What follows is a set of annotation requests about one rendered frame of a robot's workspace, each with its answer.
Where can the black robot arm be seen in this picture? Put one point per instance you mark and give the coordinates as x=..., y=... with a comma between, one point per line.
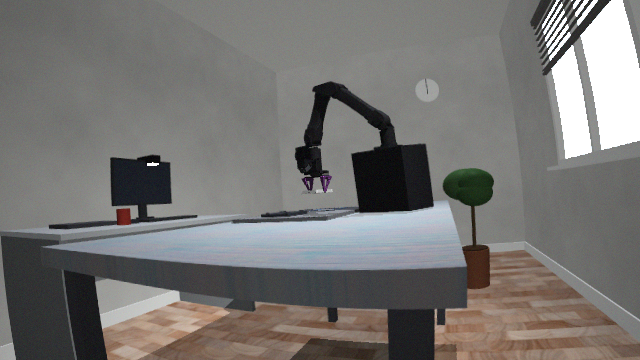
x=323, y=92

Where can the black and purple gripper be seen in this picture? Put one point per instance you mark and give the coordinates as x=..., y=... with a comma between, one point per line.
x=314, y=174

